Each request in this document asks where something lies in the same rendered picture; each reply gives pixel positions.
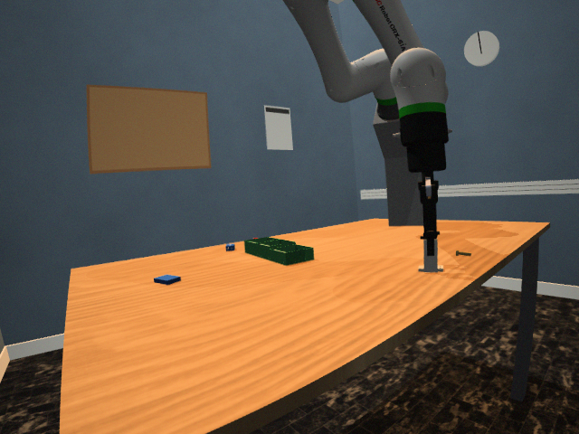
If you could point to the beige domino tile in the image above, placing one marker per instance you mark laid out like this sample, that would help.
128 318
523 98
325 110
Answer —
440 268

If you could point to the green bins with labels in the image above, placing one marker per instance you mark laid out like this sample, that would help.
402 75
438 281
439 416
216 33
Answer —
279 251

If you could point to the flat blue square block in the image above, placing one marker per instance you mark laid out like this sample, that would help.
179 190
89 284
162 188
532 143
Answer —
167 279

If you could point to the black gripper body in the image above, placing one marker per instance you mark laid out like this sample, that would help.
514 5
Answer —
426 158

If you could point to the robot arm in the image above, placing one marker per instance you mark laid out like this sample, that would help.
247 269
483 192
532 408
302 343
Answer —
418 75

